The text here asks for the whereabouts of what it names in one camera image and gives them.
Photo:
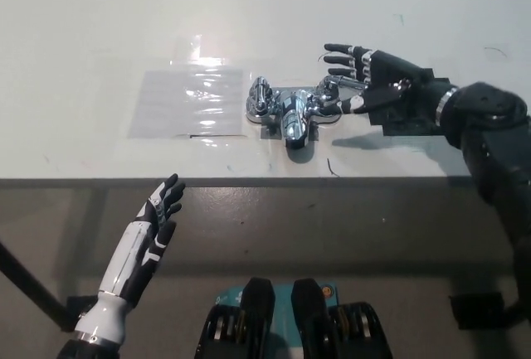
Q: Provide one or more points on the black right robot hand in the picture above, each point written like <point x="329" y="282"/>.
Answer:
<point x="394" y="73"/>

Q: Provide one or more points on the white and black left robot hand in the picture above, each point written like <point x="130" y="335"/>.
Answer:
<point x="132" y="259"/>

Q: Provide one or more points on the chrome faucet body with spout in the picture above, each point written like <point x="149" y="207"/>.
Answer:
<point x="292" y="120"/>

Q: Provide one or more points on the black tape patch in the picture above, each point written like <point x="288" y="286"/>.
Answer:
<point x="415" y="120"/>

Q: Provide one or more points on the black diagonal table leg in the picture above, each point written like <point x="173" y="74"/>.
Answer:
<point x="29" y="284"/>

